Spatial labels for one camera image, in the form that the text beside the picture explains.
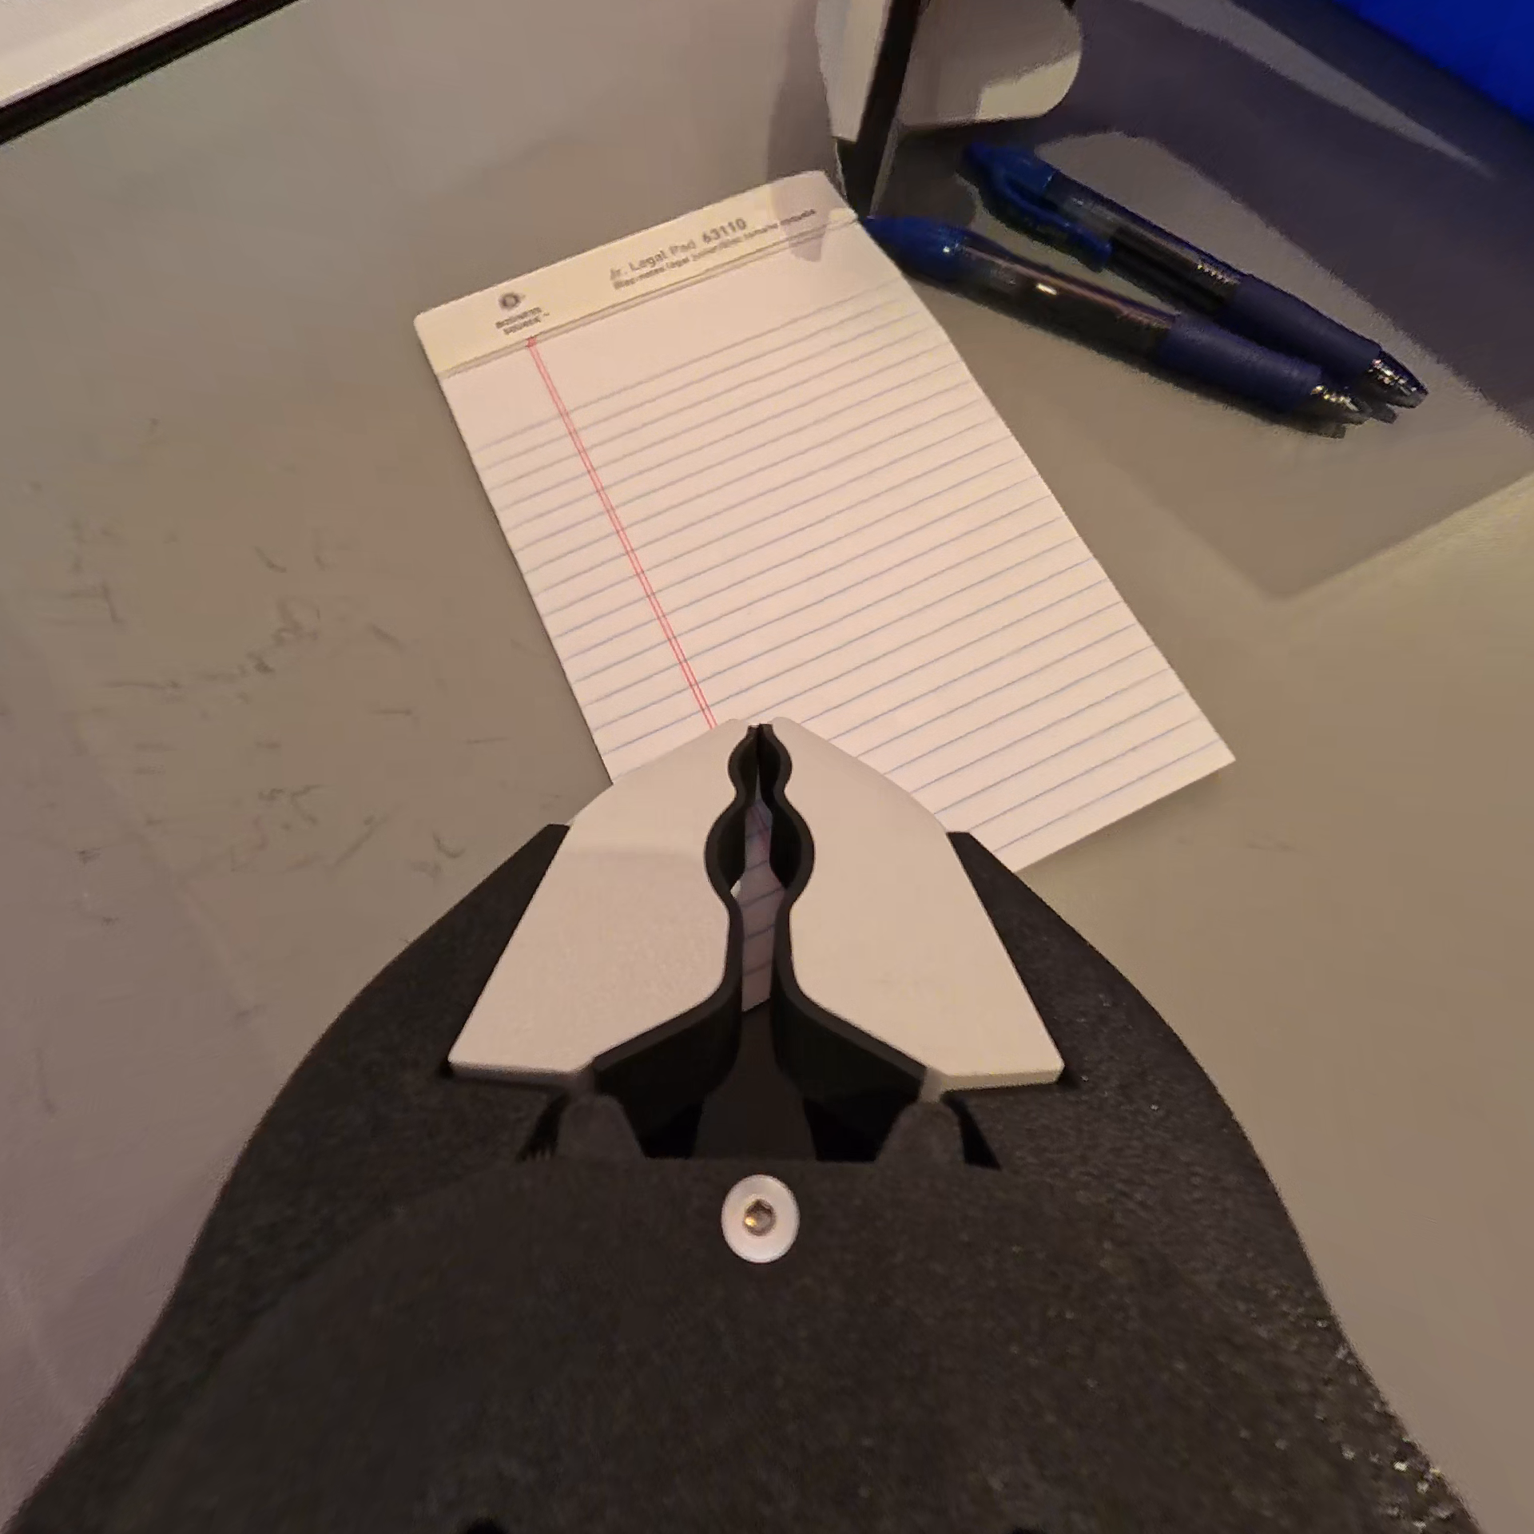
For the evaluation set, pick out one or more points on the white lined notepad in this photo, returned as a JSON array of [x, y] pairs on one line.
[[815, 516]]

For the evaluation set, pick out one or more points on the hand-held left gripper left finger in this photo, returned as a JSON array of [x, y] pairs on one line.
[[600, 947]]

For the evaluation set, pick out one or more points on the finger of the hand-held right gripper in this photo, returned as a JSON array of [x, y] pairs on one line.
[[1007, 61], [857, 72]]

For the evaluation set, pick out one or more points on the blue retractable pen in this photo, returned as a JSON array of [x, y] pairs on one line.
[[1222, 357], [1270, 311]]

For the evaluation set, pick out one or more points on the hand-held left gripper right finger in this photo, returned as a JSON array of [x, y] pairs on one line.
[[923, 947]]

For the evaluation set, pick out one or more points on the blue plastic bin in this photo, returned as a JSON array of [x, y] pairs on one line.
[[1319, 48]]

